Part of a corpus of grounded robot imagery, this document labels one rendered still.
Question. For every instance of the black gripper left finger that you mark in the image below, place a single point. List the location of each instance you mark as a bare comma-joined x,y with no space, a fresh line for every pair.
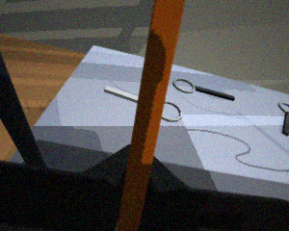
63,200

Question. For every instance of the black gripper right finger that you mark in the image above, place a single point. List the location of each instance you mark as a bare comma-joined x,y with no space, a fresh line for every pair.
171,205

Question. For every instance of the orange handle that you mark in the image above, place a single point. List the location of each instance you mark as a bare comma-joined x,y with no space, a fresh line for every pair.
160,49

